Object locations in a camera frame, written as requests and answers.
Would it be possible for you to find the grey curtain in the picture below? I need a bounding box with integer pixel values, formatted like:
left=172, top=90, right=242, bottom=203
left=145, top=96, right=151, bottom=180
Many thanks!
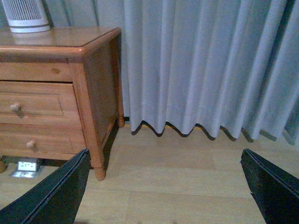
left=43, top=0, right=299, bottom=142

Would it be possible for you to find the wooden nightstand cabinet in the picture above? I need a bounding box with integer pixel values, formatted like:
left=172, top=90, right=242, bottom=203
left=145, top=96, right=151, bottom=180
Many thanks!
left=0, top=27, right=124, bottom=181

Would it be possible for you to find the white slatted air purifier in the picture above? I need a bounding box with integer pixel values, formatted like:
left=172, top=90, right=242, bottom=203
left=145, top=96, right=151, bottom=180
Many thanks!
left=2, top=0, right=50, bottom=33

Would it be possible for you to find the drawer wooden knob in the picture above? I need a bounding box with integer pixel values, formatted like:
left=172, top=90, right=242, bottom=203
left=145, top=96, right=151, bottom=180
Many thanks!
left=10, top=103, right=21, bottom=112
left=26, top=140, right=36, bottom=149

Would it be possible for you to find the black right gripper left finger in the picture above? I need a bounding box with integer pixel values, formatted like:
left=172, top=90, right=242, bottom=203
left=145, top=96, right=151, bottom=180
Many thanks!
left=0, top=149, right=91, bottom=224

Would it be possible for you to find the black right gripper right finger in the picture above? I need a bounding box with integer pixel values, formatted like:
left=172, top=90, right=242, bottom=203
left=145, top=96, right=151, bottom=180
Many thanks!
left=241, top=149, right=299, bottom=224

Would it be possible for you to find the floor power socket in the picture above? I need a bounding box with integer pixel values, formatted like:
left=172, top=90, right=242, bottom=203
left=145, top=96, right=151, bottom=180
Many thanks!
left=10, top=157, right=43, bottom=178

